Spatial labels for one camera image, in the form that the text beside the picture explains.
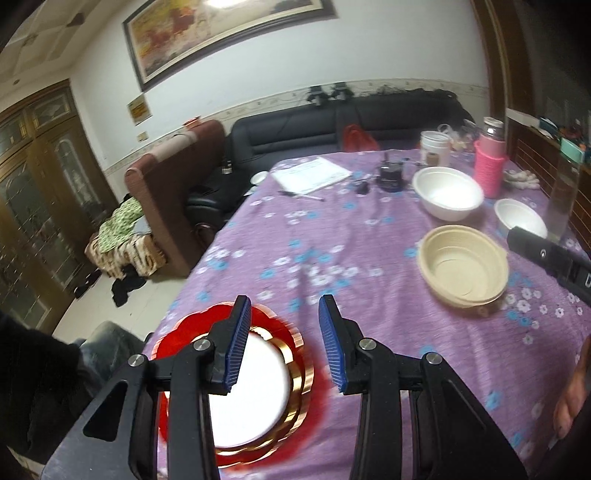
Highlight wooden glass-door cabinet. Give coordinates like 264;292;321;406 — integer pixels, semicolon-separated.
0;79;118;333

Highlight brown armchair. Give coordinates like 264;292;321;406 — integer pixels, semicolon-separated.
124;120;227;278

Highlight green patterned blanket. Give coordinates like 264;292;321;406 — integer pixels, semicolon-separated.
99;198;144;252

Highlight steel lidded bottle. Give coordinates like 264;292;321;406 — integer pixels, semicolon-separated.
480;117;505;141

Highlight dark wooden chair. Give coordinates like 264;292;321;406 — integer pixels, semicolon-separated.
194;222;218;259

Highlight framed wall painting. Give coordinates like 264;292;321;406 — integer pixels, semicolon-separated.
122;0;338;92

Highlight white gloves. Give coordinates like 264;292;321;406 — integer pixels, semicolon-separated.
503;168;541;190

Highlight black clothing heap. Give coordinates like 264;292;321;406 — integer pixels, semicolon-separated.
111;268;148;308

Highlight wooden sideboard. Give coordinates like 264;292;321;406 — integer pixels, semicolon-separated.
505;108;591;250

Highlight large red plastic plate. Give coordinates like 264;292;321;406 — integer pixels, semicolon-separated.
151;302;319;469

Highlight black leather sofa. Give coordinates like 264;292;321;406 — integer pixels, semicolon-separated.
186;89;476;232

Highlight pink ribbed cup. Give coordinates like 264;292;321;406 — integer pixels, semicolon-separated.
474;138;509;198

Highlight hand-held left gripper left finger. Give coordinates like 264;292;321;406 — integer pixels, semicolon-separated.
44;295;253;480

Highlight white paper notebook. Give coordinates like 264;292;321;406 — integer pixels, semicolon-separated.
270;157;352;195

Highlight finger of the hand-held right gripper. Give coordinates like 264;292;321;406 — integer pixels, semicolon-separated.
507;226;578;278

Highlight small white bowl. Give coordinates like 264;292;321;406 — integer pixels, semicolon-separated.
494;198;549;241

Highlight person's right hand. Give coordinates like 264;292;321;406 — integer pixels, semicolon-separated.
556;337;591;439

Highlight red plastic bag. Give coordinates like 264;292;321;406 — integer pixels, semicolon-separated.
342;124;380;151

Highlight white plastic jar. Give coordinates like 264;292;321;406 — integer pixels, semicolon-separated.
419;130;451;167

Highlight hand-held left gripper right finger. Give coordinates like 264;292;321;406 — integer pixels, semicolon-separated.
318;294;529;480

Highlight black round desk gadget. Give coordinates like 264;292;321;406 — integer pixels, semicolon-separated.
379;159;407;193

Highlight clear plastic bag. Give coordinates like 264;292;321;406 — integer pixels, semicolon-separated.
438;122;476;151

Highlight wooden door frame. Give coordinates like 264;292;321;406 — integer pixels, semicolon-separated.
471;0;522;158

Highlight large white foam bowl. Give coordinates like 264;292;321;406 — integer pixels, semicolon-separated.
412;166;485;221

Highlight wall plaque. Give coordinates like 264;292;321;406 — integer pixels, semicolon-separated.
127;92;152;126

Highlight beige patterned blanket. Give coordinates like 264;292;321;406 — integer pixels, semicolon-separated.
84;231;167;280

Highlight beige plastic bowl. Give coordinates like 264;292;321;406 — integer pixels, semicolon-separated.
418;225;510;308

